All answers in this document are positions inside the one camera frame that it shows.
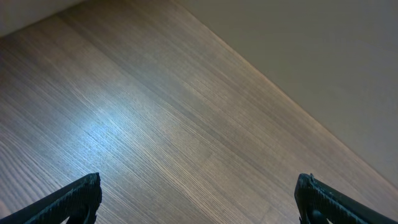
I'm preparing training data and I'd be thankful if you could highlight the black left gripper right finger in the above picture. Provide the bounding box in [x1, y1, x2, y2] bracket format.
[294, 174, 397, 224]

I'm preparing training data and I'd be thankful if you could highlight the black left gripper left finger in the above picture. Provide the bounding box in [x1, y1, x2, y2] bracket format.
[1, 172, 102, 224]

